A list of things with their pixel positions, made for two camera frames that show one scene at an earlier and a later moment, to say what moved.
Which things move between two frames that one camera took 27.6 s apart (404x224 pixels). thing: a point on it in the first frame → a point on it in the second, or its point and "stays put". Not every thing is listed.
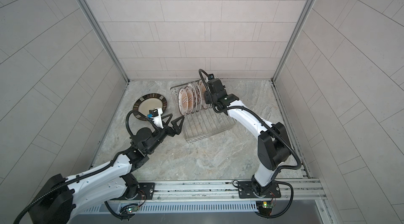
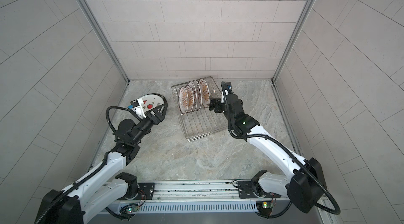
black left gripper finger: [177, 128] → [162, 110]
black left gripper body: [158, 138] → [144, 127]
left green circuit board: [133, 209] stays put
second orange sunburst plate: [190, 100] stays put
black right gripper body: [210, 97] → [231, 116]
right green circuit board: [265, 205] stays put
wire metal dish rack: [198, 125] stays put
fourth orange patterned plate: [203, 88] stays put
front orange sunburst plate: [182, 101] stays put
